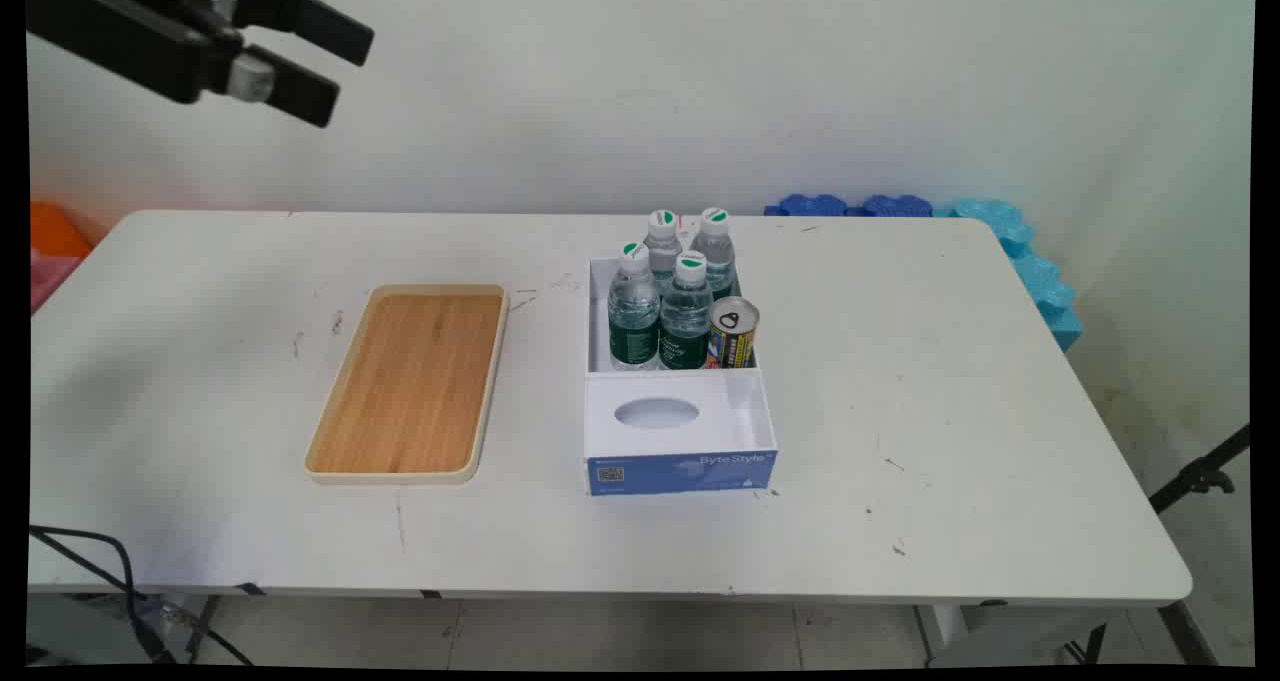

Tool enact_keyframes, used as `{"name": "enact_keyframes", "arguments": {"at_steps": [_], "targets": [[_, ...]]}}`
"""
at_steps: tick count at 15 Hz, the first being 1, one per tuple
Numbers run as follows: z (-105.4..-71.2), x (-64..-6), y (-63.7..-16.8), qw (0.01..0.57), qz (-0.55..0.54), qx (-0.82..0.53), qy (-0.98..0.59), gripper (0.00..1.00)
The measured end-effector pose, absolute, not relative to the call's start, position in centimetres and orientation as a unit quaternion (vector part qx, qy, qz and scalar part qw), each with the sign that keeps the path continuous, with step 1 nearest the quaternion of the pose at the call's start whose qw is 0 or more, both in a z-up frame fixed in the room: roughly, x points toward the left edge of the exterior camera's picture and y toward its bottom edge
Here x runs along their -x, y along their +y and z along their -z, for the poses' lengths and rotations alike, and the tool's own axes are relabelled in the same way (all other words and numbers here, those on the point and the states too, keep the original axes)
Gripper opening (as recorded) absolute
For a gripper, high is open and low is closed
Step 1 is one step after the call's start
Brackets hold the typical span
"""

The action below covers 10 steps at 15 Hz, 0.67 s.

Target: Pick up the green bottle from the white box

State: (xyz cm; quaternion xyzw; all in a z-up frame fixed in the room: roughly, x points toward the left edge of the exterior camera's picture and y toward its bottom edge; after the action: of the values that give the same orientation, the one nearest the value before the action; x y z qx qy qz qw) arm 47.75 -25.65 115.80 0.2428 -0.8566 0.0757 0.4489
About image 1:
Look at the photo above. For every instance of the black tripod leg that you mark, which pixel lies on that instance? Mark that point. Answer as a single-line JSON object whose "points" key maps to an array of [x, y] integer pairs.
{"points": [[1200, 476]]}

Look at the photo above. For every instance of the light blue foam mat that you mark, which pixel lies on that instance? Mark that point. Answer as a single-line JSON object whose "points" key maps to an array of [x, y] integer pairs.
{"points": [[1035, 271]]}

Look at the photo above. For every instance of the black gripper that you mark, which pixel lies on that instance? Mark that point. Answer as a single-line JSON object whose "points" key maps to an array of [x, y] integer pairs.
{"points": [[130, 36]]}

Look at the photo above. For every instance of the orange plastic object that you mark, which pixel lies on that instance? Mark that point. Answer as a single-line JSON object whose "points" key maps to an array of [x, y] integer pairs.
{"points": [[55, 231]]}

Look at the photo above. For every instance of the pink plastic object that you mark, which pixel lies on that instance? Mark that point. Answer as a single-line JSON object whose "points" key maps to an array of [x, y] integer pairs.
{"points": [[48, 276]]}

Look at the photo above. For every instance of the dark blue foam mat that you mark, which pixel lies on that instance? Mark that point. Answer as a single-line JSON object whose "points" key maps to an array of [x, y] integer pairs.
{"points": [[897, 205], [812, 205]]}

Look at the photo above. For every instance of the wooden tray with cream rim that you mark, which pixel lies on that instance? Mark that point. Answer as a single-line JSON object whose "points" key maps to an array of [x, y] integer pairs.
{"points": [[410, 381]]}

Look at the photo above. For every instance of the green label water bottle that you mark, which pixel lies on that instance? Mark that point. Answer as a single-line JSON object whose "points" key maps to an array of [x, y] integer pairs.
{"points": [[633, 311], [716, 251], [663, 246], [687, 316]]}

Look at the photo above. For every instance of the yellow blue drink can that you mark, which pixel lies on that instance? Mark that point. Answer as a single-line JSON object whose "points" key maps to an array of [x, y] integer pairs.
{"points": [[733, 333]]}

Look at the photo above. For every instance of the blue white cardboard box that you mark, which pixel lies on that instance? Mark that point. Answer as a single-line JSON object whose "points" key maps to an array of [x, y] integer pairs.
{"points": [[680, 431]]}

